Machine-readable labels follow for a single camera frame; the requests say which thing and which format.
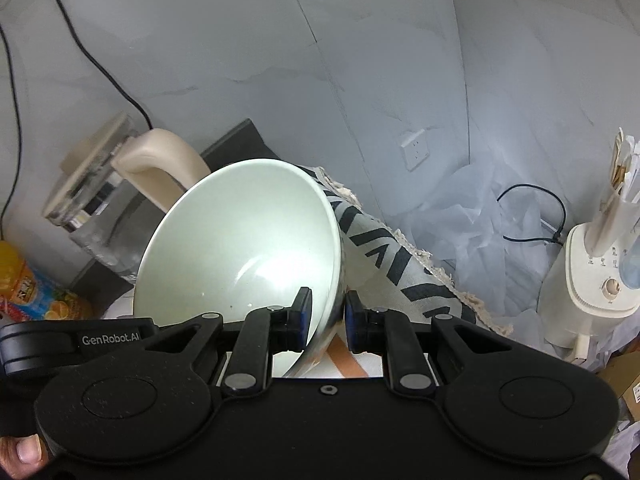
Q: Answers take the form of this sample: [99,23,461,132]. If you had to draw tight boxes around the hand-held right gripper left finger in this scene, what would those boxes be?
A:
[142,287,314,395]

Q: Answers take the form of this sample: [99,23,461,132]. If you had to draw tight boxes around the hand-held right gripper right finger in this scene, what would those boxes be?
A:
[344,290,506,396]

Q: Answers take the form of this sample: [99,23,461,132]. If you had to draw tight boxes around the white ceramic bowl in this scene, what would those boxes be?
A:
[132,159,346,378]

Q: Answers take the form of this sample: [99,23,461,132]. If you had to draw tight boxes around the person's left hand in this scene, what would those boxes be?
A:
[0,434,48,480]

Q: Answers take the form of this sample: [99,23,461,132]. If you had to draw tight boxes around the orange juice bottle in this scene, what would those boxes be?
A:
[0,240,94,323]

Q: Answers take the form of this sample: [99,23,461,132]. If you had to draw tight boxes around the patterned fringed table cloth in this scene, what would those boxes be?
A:
[295,165,514,379]

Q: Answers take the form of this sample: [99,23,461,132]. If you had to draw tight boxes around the white plastic sheet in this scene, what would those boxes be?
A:
[385,160,573,323]

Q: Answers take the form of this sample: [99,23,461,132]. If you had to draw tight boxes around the glass measuring jug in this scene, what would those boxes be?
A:
[42,112,211,281]

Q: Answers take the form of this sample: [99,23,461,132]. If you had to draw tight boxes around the white kitchen appliance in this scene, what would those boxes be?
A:
[537,221,640,362]

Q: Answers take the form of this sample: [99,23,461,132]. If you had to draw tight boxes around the cardboard box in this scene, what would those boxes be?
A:
[596,350,640,407]

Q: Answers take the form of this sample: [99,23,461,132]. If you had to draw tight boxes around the white wall socket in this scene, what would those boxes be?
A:
[399,128,431,171]

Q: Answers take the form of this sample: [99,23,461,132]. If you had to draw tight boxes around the black power cable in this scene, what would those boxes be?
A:
[0,24,24,242]
[27,0,154,129]

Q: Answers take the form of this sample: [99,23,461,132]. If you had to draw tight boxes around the thin black cable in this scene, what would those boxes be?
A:
[495,184,569,247]

